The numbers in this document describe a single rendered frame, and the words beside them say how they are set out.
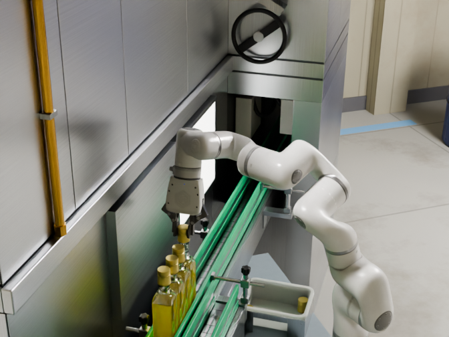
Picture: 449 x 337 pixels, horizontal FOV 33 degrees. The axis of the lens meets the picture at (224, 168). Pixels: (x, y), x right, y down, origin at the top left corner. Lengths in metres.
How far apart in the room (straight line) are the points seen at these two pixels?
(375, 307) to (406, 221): 2.81
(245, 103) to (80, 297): 1.44
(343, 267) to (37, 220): 0.75
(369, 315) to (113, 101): 0.83
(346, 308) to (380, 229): 2.61
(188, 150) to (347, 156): 3.53
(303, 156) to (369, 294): 0.37
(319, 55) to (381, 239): 1.86
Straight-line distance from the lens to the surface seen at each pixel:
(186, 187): 2.05
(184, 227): 2.10
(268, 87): 2.91
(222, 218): 2.65
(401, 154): 5.58
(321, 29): 2.80
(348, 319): 2.02
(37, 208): 1.62
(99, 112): 1.83
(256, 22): 2.84
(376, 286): 1.85
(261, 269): 2.73
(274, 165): 1.81
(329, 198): 1.82
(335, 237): 1.80
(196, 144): 1.96
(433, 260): 4.34
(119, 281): 2.04
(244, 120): 3.11
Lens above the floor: 2.25
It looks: 26 degrees down
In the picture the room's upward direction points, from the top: straight up
